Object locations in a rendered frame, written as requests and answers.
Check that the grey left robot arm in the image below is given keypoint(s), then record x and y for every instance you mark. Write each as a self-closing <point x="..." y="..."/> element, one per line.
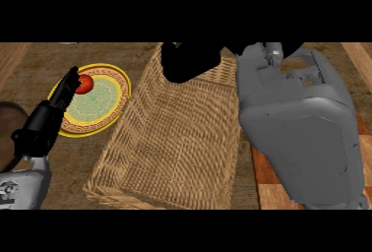
<point x="21" y="188"/>

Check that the yellow rimmed patterned plate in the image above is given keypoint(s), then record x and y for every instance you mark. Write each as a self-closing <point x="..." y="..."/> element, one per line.
<point x="99" y="98"/>

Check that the tan wicker basket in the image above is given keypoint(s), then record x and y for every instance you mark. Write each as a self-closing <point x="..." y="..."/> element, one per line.
<point x="179" y="131"/>

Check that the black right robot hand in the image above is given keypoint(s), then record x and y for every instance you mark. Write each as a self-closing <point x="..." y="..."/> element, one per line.
<point x="186" y="60"/>

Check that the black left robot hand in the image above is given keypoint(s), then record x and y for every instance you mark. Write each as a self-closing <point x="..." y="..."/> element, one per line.
<point x="43" y="124"/>

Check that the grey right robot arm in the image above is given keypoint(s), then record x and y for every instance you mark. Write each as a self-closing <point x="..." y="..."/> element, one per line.
<point x="304" y="138"/>

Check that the reddish wooden cutting board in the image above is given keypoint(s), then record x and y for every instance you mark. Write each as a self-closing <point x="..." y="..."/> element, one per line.
<point x="270" y="193"/>

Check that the brown woven placemat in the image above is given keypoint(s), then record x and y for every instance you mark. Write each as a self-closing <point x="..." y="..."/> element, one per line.
<point x="72" y="157"/>

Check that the red tomato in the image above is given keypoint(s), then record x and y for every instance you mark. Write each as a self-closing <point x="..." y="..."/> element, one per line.
<point x="86" y="84"/>

